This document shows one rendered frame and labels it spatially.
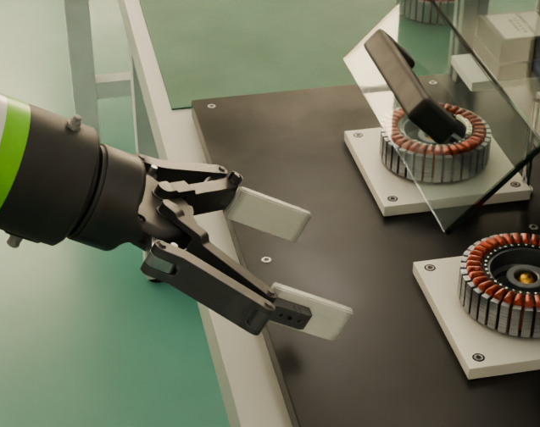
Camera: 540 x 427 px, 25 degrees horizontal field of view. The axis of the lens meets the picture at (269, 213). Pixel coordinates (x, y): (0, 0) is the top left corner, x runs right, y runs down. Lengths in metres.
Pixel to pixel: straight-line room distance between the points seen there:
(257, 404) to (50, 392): 1.19
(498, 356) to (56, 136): 0.40
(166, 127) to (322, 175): 0.22
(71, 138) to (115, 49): 2.42
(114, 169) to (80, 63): 1.77
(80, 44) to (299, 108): 1.31
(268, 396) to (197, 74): 0.58
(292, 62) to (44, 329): 0.96
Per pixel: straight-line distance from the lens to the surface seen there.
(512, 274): 1.07
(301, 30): 1.61
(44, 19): 3.49
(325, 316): 0.93
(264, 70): 1.50
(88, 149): 0.88
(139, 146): 2.22
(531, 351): 1.03
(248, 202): 1.02
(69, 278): 2.43
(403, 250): 1.15
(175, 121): 1.40
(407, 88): 0.80
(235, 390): 1.03
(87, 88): 2.69
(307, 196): 1.22
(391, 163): 1.23
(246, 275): 0.90
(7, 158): 0.86
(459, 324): 1.05
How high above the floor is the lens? 1.43
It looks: 34 degrees down
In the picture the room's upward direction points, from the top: straight up
